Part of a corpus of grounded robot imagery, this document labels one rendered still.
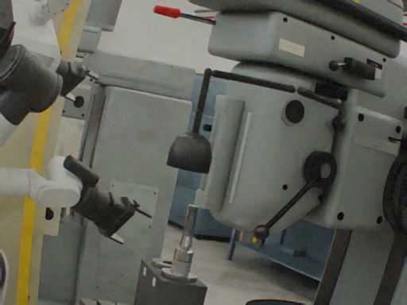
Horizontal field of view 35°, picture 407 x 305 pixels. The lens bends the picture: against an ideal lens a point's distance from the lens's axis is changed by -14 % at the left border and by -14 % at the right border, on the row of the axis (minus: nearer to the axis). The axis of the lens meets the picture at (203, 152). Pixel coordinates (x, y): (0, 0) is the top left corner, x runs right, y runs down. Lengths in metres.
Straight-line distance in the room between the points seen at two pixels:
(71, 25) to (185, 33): 8.40
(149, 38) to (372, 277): 9.66
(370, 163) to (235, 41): 0.37
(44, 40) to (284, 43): 0.56
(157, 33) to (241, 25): 9.80
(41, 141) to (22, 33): 1.53
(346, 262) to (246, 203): 0.49
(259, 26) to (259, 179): 0.28
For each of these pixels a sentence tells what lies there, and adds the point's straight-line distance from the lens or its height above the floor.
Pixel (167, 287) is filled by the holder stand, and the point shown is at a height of 1.09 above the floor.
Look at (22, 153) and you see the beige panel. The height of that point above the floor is 1.19.
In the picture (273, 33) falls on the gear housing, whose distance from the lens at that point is 1.27.
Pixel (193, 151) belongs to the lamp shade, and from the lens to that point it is 1.18.
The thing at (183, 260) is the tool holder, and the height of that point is 1.16.
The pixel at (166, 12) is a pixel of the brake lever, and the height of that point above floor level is 1.70.
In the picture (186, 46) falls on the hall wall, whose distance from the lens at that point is 11.36.
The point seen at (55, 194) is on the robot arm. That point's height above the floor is 1.27.
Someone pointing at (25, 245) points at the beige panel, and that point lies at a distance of 3.09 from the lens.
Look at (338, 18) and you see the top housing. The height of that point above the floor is 1.76.
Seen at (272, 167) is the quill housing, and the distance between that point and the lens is 1.31.
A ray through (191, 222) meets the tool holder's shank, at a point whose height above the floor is 1.25.
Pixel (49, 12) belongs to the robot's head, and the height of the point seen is 1.68.
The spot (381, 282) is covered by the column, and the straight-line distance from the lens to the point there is 1.61.
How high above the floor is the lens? 1.51
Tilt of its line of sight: 3 degrees down
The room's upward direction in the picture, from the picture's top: 12 degrees clockwise
